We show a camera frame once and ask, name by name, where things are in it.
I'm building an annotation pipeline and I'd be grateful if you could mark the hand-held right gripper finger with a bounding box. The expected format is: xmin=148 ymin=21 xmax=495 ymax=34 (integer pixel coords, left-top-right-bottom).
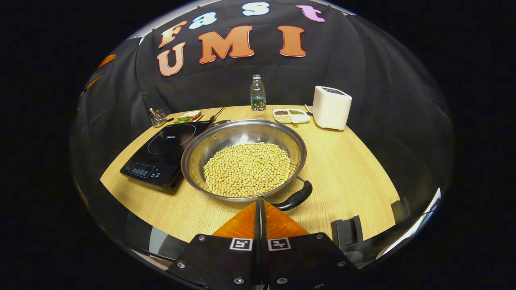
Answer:
xmin=261 ymin=197 xmax=359 ymax=290
xmin=167 ymin=197 xmax=262 ymax=290

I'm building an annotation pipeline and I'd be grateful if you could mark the black induction cooktop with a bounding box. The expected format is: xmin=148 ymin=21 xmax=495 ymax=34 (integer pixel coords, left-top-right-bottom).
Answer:
xmin=120 ymin=120 xmax=214 ymax=196

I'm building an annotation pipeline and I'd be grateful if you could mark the stainless steel pot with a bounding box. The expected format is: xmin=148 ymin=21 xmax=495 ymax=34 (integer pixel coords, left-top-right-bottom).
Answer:
xmin=180 ymin=118 xmax=313 ymax=212

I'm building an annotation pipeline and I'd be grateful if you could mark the pile of soybeans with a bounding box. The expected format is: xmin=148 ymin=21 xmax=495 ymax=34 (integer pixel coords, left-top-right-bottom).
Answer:
xmin=203 ymin=142 xmax=291 ymax=198

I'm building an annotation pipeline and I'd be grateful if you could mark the black chair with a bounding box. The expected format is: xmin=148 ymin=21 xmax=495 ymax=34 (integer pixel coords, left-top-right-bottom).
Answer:
xmin=331 ymin=197 xmax=412 ymax=258

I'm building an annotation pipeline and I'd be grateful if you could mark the sandwich with lettuce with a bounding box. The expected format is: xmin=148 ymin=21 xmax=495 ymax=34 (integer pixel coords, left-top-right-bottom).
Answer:
xmin=174 ymin=111 xmax=203 ymax=124

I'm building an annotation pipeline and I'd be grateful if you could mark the small white plate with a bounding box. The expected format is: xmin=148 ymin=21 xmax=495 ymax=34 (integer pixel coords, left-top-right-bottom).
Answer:
xmin=173 ymin=113 xmax=204 ymax=124

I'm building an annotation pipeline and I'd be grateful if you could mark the white divided bean dish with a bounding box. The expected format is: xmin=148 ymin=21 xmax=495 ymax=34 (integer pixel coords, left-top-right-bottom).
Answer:
xmin=273 ymin=108 xmax=311 ymax=124

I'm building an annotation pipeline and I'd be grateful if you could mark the clear plastic water bottle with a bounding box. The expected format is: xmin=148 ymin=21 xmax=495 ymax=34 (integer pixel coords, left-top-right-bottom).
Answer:
xmin=250 ymin=74 xmax=266 ymax=118

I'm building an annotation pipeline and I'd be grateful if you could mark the white toaster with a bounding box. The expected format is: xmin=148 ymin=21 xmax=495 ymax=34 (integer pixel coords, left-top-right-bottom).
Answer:
xmin=312 ymin=85 xmax=352 ymax=131

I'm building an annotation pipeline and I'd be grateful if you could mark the wire mesh utensil holder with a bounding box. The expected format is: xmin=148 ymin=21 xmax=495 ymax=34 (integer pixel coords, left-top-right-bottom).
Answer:
xmin=149 ymin=108 xmax=167 ymax=128

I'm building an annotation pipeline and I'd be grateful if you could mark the black power cable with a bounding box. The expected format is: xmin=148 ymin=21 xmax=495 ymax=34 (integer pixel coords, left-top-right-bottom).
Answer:
xmin=208 ymin=106 xmax=226 ymax=123

